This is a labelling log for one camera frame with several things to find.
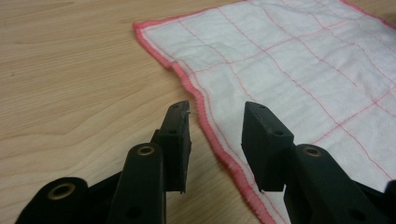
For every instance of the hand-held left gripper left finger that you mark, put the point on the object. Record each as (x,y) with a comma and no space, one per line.
(176,149)

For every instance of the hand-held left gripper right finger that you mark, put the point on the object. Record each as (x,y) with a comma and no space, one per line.
(264,149)

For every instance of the white cloth with pink grid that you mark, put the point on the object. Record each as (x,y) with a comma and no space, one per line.
(286,71)

